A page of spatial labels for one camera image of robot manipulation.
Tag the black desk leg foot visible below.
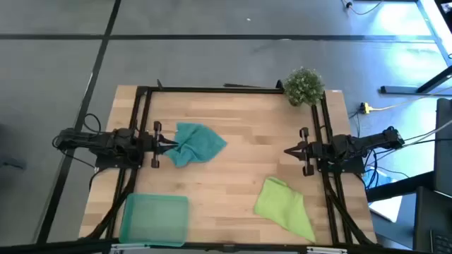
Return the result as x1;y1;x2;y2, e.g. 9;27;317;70
379;65;452;96

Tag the black keyboard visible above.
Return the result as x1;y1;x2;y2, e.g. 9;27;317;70
429;229;452;254

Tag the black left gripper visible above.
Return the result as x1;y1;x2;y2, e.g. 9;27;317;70
141;121;179;169

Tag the teal microfiber towel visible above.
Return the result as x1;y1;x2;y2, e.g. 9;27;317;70
164;122;228;168

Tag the black desk crossbar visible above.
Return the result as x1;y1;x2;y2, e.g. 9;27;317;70
366;171;435;203

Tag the black power cable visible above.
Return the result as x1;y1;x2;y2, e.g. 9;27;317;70
367;138;452;159

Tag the grey cable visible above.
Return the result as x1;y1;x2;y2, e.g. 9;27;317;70
402;119;452;148

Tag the green mesh basket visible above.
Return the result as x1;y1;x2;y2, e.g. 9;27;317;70
119;193;191;248

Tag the small artificial potted plant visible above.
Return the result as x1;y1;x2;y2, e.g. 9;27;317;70
282;66;326;107

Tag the black left wrist camera cable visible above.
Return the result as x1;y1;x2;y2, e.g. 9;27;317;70
83;113;102;135

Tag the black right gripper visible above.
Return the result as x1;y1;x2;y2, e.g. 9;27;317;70
284;127;322;177

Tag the silver metal bracket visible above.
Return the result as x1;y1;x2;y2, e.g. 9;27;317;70
306;246;349;254
110;242;153;254

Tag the black aluminium table frame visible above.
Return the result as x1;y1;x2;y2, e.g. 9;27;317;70
0;79;424;254

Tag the black desk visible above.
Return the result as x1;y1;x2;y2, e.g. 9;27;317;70
412;186;452;254

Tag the cable with black plug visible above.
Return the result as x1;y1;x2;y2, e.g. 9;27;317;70
340;0;384;17

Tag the white paper sheet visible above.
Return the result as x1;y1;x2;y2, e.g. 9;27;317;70
369;195;404;224

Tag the blue cloth bundle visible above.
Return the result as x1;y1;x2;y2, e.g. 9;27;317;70
363;167;393;190

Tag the yellow extension cable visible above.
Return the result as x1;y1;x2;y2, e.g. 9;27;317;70
369;86;452;112

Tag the black computer monitor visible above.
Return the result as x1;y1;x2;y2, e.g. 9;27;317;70
433;97;452;197

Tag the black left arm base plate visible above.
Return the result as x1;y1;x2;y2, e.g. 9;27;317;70
94;154;143;169

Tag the lime green microfiber towel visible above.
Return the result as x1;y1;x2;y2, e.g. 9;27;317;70
254;176;317;243

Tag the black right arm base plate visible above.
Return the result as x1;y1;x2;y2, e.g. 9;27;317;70
317;157;367;174

